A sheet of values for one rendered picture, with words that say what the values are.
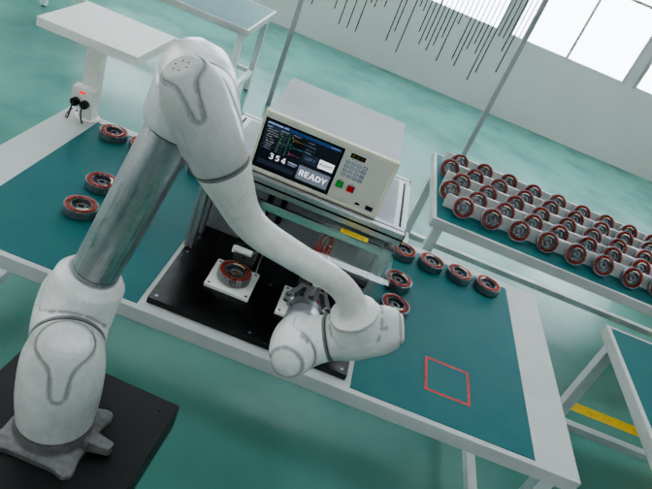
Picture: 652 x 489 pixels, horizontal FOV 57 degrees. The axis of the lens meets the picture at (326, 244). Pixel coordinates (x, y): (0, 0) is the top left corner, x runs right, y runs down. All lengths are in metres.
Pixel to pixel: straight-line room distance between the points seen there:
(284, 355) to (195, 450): 1.29
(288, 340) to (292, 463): 1.37
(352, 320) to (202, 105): 0.53
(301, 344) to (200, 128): 0.51
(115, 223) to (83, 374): 0.29
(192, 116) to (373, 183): 1.01
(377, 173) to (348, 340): 0.75
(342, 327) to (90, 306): 0.52
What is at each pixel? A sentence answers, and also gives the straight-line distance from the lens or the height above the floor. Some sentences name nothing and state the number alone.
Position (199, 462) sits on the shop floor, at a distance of 2.46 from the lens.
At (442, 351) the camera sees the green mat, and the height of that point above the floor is 0.75.
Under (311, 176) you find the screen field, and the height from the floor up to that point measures 1.17.
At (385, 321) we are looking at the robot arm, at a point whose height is 1.27.
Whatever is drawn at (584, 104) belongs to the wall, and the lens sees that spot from 8.53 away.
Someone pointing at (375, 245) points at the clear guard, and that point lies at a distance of 1.88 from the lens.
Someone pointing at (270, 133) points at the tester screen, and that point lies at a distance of 1.86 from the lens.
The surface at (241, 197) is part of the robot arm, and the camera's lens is 1.03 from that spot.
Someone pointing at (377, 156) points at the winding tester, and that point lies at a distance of 1.82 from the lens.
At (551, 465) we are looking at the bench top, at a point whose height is 0.75.
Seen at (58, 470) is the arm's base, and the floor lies 0.84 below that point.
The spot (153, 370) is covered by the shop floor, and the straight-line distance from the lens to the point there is 2.70.
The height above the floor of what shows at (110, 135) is 0.78.
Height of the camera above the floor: 1.98
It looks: 31 degrees down
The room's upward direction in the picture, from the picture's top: 24 degrees clockwise
